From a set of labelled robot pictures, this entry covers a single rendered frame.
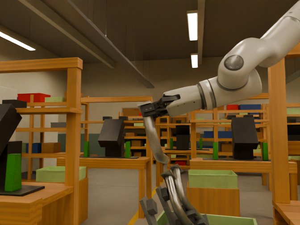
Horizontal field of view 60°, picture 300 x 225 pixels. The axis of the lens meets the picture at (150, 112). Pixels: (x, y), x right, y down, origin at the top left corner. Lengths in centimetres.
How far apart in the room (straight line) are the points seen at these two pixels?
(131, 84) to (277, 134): 1048
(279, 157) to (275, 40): 120
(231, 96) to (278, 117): 120
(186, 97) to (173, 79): 1105
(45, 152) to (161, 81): 686
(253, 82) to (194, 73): 1103
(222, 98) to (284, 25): 28
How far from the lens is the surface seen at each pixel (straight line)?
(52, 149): 638
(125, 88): 1210
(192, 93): 71
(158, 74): 1190
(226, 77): 67
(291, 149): 202
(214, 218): 131
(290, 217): 169
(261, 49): 72
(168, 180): 98
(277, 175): 193
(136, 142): 1117
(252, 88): 75
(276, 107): 192
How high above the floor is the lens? 134
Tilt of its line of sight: 4 degrees up
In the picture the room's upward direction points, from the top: straight up
